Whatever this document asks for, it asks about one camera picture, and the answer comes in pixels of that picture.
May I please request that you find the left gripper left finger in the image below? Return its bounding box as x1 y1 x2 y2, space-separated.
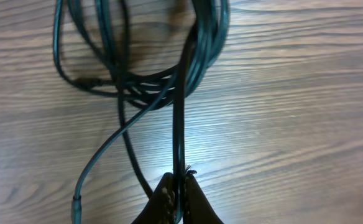
132 172 175 224

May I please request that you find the black cable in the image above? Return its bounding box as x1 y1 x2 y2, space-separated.
52 0 231 224

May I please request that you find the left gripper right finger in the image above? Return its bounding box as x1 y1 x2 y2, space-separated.
183 170 224 224

